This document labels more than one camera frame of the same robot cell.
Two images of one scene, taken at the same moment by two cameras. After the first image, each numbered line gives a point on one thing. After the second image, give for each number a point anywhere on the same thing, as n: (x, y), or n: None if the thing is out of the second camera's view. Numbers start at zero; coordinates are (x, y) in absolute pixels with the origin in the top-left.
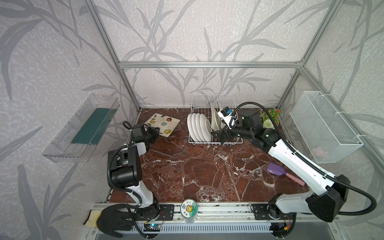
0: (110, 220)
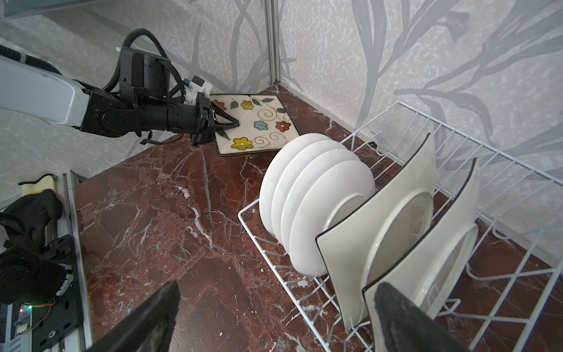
0: (26, 276)
